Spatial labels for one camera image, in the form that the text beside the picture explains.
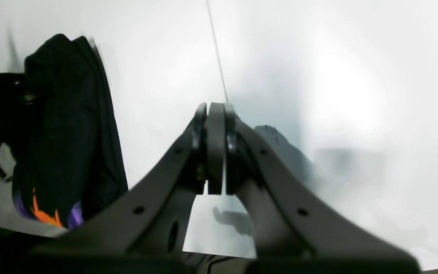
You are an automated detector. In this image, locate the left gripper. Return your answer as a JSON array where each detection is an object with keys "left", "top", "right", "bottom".
[{"left": 0, "top": 73, "right": 29, "bottom": 179}]

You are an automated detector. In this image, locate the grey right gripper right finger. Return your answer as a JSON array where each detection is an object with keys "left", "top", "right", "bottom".
[{"left": 224, "top": 104, "right": 421, "bottom": 274}]

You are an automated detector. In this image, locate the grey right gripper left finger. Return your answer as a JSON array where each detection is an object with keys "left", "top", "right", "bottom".
[{"left": 25, "top": 104, "right": 225, "bottom": 274}]

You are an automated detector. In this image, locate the black T-shirt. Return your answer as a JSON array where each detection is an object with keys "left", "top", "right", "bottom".
[{"left": 12, "top": 33, "right": 128, "bottom": 229}]

